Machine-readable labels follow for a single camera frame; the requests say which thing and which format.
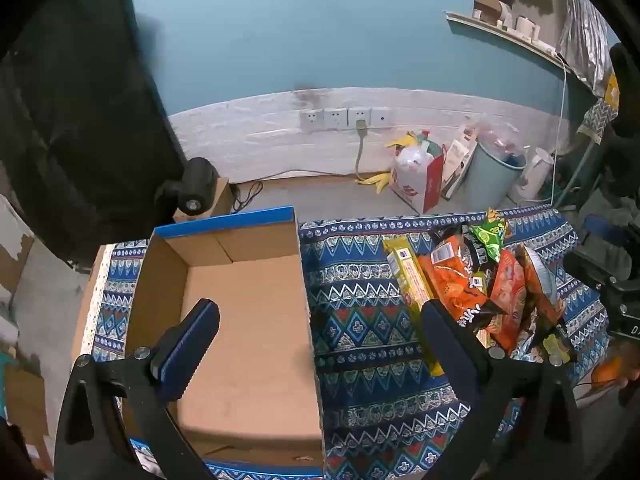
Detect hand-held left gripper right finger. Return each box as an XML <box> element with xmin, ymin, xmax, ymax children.
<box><xmin>420</xmin><ymin>299</ymin><xmax>586</xmax><ymax>480</ymax></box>

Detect plug with grey cable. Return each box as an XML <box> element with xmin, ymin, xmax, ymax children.
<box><xmin>353</xmin><ymin>119</ymin><xmax>369</xmax><ymax>182</ymax></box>

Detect white plastic bag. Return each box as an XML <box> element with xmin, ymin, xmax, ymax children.
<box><xmin>395</xmin><ymin>145</ymin><xmax>433</xmax><ymax>186</ymax></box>

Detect orange chip bag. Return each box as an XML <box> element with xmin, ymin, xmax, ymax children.
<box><xmin>417</xmin><ymin>234</ymin><xmax>506</xmax><ymax>333</ymax></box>

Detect wall shelf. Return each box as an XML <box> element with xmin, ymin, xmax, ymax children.
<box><xmin>446</xmin><ymin>11</ymin><xmax>568</xmax><ymax>68</ymax></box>

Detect small yellow candy packet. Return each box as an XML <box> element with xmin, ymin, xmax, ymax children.
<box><xmin>542</xmin><ymin>332</ymin><xmax>576</xmax><ymax>366</ymax></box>

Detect orange snack packet silver lining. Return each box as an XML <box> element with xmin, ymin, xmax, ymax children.
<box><xmin>517</xmin><ymin>244</ymin><xmax>566</xmax><ymax>331</ymax></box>

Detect pink plastic bag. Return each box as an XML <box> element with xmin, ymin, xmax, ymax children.
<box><xmin>475</xmin><ymin>127</ymin><xmax>526</xmax><ymax>158</ymax></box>

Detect red and white bag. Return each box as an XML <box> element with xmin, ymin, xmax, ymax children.
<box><xmin>390</xmin><ymin>152</ymin><xmax>446</xmax><ymax>215</ymax></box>

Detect black curtain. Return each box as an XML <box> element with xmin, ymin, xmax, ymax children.
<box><xmin>0</xmin><ymin>0</ymin><xmax>188</xmax><ymax>261</ymax></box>

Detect long yellow cracker packet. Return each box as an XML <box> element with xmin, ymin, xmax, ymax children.
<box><xmin>382</xmin><ymin>237</ymin><xmax>446</xmax><ymax>378</ymax></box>

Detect black snack bag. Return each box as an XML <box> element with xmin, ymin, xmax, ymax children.
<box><xmin>462</xmin><ymin>235</ymin><xmax>493</xmax><ymax>273</ymax></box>

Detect blue patterned blanket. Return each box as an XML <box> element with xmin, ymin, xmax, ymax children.
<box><xmin>75</xmin><ymin>208</ymin><xmax>608</xmax><ymax>480</ymax></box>

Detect flat cardboard pieces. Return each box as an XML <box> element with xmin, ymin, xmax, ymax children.
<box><xmin>0</xmin><ymin>350</ymin><xmax>51</xmax><ymax>463</ymax></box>

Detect silver foil sheet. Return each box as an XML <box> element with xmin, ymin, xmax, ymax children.
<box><xmin>555</xmin><ymin>0</ymin><xmax>616</xmax><ymax>98</ymax></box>

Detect thin white cable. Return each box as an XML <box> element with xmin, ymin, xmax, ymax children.
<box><xmin>547</xmin><ymin>55</ymin><xmax>569</xmax><ymax>206</ymax></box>

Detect black cable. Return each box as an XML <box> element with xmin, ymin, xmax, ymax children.
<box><xmin>232</xmin><ymin>180</ymin><xmax>263</xmax><ymax>212</ymax></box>

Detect green snack bag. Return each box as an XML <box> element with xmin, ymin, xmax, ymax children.
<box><xmin>467</xmin><ymin>208</ymin><xmax>513</xmax><ymax>263</ymax></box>

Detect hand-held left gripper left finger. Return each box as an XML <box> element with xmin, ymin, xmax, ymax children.
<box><xmin>55</xmin><ymin>298</ymin><xmax>221</xmax><ymax>480</ymax></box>

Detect light blue bin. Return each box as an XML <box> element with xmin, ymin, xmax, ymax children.
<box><xmin>462</xmin><ymin>137</ymin><xmax>528</xmax><ymax>211</ymax></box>

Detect white and red paper packet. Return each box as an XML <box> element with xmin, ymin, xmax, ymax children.
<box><xmin>442</xmin><ymin>130</ymin><xmax>478</xmax><ymax>198</ymax></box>

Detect small brown cardboard box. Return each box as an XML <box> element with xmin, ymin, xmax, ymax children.
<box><xmin>172</xmin><ymin>177</ymin><xmax>236</xmax><ymax>223</ymax></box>

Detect red-orange snack packet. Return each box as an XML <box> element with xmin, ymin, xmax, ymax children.
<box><xmin>487</xmin><ymin>249</ymin><xmax>528</xmax><ymax>356</ymax></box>

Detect white kettle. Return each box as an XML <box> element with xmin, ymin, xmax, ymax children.
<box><xmin>507</xmin><ymin>147</ymin><xmax>555</xmax><ymax>203</ymax></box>

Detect cardboard box with blue rim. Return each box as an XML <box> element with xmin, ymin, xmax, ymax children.
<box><xmin>122</xmin><ymin>205</ymin><xmax>326</xmax><ymax>478</ymax></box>

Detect grey chevron cloth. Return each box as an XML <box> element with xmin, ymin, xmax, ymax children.
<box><xmin>577</xmin><ymin>97</ymin><xmax>621</xmax><ymax>143</ymax></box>

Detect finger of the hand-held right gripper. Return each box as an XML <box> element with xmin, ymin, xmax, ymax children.
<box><xmin>564</xmin><ymin>249</ymin><xmax>632</xmax><ymax>285</ymax></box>

